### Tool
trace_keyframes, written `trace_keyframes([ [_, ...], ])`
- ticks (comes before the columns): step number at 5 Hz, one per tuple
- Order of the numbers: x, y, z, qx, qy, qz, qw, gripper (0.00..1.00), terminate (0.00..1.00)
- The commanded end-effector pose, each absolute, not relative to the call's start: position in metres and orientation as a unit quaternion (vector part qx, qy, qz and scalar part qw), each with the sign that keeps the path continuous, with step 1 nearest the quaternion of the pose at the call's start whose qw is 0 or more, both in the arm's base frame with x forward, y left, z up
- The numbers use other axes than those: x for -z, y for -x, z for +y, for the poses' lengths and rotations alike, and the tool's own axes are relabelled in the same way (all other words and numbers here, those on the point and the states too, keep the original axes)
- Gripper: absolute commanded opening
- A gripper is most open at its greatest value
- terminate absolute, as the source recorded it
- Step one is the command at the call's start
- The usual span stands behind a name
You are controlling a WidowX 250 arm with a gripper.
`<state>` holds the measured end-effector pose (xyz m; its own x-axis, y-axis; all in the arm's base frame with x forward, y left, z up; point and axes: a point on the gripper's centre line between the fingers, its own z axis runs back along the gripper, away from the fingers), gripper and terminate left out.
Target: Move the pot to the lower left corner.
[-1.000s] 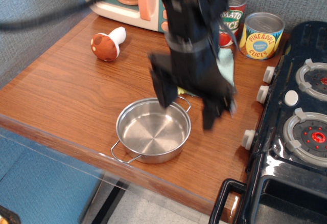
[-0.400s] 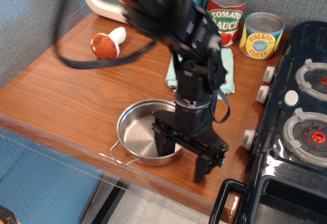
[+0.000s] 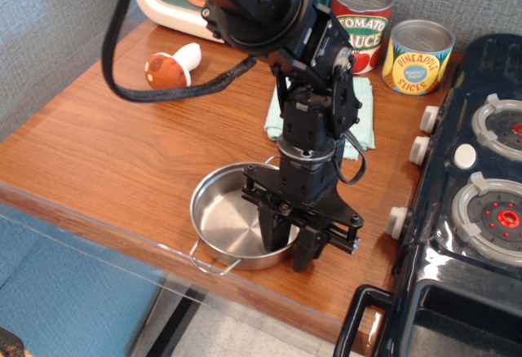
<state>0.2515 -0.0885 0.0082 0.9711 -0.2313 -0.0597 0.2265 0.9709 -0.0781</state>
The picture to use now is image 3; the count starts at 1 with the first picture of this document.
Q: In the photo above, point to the black toy stove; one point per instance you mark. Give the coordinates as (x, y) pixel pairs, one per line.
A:
(457, 274)

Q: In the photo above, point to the stainless steel pot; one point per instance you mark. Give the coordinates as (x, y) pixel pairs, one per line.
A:
(227, 225)

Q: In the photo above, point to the tomato sauce can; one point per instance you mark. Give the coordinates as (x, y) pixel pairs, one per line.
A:
(365, 22)

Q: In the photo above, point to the plush brown mushroom toy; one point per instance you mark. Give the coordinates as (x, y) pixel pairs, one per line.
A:
(172, 71)

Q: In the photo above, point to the clear acrylic table guard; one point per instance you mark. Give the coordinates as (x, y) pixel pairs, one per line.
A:
(65, 295)

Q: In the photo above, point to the orange object bottom left corner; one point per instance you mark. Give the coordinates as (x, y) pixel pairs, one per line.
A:
(10, 344)

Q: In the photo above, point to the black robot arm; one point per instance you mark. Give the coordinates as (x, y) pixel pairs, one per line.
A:
(309, 53)

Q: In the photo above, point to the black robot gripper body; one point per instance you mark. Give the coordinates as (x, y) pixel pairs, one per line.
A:
(304, 188)

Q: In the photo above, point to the pineapple slices can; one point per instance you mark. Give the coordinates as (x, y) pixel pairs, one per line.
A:
(417, 56)

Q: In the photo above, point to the light blue folded cloth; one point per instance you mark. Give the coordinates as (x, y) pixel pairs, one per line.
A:
(363, 130)

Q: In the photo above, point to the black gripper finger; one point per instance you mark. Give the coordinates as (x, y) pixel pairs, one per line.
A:
(274, 227)
(308, 247)

